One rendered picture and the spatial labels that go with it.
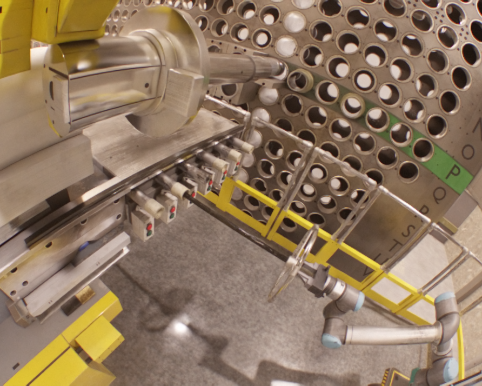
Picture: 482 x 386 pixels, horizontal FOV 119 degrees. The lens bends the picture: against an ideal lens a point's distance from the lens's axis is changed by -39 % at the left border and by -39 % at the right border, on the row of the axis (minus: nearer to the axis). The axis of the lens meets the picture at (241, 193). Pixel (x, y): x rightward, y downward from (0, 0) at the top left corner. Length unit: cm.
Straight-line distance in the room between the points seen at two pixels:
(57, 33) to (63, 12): 5
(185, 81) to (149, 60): 10
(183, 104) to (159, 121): 15
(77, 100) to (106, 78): 7
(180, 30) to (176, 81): 13
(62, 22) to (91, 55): 10
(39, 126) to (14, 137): 9
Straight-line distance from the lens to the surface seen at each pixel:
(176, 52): 60
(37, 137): 77
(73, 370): 107
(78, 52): 50
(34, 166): 73
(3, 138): 75
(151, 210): 99
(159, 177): 115
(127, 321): 167
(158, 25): 66
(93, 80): 49
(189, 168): 123
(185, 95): 54
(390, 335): 108
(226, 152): 147
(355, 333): 106
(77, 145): 76
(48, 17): 49
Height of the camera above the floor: 159
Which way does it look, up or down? 38 degrees down
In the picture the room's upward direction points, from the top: 20 degrees clockwise
